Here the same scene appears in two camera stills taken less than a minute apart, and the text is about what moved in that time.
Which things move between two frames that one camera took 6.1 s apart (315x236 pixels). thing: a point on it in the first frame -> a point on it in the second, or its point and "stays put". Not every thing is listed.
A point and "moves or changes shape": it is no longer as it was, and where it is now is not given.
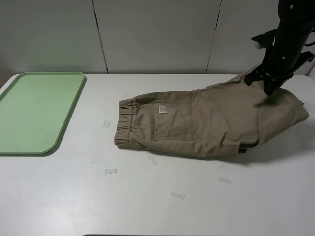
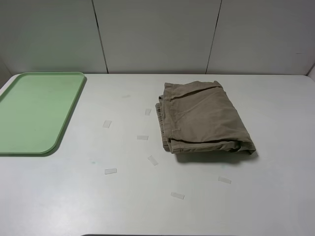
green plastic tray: (35, 111) stays put
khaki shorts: (224, 118) moves or changes shape
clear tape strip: (107, 123) stays put
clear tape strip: (224, 180) stays put
